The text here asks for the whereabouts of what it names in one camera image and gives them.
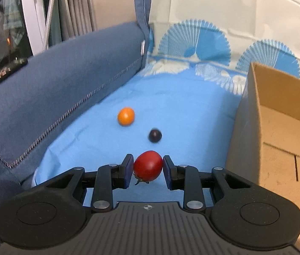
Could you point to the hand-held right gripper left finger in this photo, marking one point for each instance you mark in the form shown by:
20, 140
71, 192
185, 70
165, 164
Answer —
127, 171

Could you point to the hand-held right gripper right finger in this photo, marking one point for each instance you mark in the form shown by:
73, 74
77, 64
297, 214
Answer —
167, 172

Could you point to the red tomato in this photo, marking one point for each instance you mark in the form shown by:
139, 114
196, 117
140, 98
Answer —
148, 166

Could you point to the brown cardboard box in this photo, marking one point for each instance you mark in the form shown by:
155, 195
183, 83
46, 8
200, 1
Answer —
280, 127

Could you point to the small orange fruit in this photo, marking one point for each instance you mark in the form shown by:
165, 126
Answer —
126, 116

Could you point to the blue fan-print cloth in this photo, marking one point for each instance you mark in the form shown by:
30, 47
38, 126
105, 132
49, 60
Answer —
179, 106

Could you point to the blue denim sofa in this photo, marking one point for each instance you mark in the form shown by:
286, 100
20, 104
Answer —
46, 85

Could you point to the grey pleated curtain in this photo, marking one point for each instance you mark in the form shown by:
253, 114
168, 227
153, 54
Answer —
75, 5

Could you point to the white window frame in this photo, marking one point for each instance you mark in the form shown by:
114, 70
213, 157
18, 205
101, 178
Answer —
36, 18

